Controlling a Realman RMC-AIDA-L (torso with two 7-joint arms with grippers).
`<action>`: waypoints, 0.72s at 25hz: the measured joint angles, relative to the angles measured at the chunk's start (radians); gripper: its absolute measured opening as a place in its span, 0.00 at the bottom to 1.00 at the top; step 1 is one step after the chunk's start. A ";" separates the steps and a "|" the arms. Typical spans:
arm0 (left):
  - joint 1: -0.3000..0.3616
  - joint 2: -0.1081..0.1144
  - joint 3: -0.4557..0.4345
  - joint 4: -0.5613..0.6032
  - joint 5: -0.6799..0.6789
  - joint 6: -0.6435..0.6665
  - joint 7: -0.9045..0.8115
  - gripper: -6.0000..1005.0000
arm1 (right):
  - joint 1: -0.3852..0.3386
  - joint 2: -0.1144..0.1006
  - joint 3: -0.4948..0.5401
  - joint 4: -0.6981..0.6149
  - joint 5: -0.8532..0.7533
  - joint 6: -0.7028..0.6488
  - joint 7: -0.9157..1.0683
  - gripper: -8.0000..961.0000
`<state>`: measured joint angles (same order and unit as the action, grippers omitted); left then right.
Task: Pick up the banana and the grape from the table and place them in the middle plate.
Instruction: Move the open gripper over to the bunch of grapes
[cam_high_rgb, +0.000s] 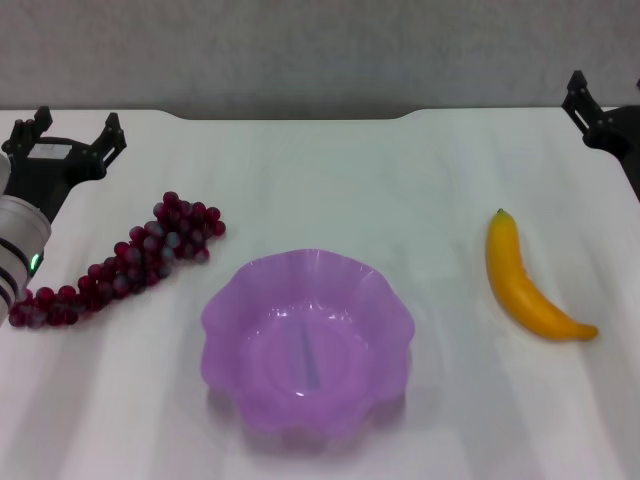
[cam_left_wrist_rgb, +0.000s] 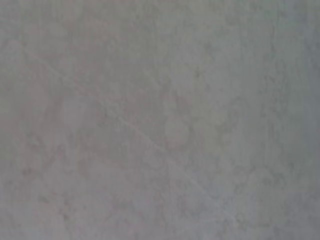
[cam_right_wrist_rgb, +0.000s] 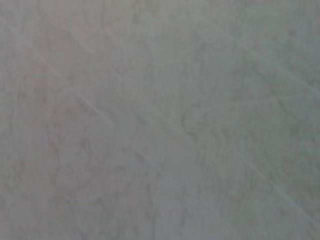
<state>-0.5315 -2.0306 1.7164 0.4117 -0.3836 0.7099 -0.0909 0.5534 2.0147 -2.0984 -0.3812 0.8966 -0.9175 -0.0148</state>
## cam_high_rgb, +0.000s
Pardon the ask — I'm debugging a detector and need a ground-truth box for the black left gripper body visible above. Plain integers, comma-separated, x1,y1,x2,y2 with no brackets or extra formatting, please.
3,134,94,224

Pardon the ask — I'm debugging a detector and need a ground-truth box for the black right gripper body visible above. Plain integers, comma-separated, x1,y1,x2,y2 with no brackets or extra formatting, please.
583,104,640,204

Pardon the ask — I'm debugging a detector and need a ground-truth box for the dark red grape bunch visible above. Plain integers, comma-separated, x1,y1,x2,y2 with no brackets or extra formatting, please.
7,190,227,331

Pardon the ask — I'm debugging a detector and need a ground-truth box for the yellow banana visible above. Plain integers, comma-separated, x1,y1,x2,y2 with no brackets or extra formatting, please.
484,207,600,344

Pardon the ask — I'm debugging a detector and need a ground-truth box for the purple wavy-rimmed plastic plate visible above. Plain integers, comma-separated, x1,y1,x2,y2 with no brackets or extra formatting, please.
200,247,416,451

